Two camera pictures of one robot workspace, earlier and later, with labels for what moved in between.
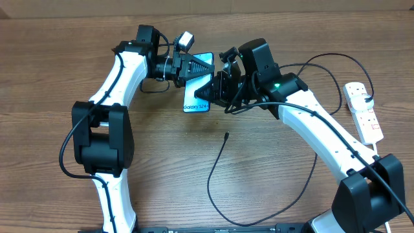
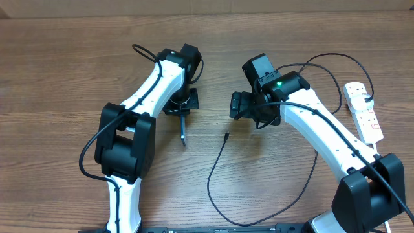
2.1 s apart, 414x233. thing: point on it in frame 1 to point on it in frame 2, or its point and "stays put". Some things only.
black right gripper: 222,96 to 242,103
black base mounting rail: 288,228 stays put
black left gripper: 184,64 to 171,109
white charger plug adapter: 361,102 stays put
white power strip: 366,121 stays put
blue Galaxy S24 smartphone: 191,103 to 182,129
